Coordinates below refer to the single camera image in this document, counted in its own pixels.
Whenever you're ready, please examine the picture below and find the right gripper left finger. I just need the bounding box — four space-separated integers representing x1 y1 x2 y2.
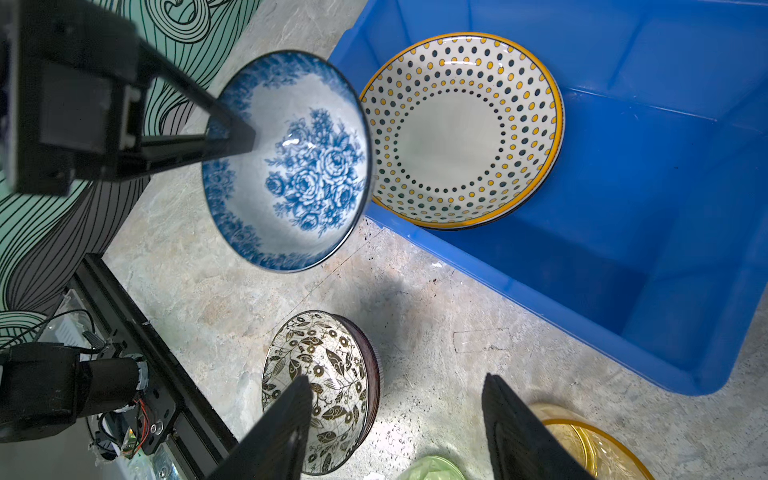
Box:
209 375 312 480

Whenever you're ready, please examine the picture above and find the yellow transparent cup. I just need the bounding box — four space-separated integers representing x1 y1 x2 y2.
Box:
529 402 654 479

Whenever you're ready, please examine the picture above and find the yellow rim dotted plate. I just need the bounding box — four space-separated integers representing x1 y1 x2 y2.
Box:
360 32 565 230

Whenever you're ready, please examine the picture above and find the brown leaf pattern bowl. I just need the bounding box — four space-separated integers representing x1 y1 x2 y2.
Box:
261 310 381 476

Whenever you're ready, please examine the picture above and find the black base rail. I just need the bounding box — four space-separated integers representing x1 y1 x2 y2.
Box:
68 254 237 479

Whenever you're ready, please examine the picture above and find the blue white floral bowl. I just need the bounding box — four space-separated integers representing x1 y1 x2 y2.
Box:
201 50 373 273

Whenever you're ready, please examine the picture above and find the blue plastic bin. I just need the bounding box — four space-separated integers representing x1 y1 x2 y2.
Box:
330 1 767 395

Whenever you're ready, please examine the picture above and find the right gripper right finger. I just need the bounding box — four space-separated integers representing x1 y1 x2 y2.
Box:
482 374 591 479

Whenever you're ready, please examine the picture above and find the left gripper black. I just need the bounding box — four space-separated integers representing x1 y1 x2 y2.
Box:
1 1 255 196

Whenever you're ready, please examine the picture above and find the green transparent cup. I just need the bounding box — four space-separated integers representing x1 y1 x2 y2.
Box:
397 455 465 480

